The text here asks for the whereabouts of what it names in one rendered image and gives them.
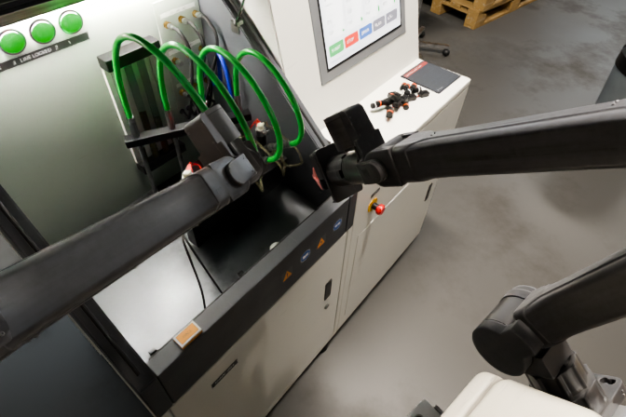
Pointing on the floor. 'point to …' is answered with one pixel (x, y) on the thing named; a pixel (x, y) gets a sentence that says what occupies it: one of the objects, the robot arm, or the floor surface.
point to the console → (338, 96)
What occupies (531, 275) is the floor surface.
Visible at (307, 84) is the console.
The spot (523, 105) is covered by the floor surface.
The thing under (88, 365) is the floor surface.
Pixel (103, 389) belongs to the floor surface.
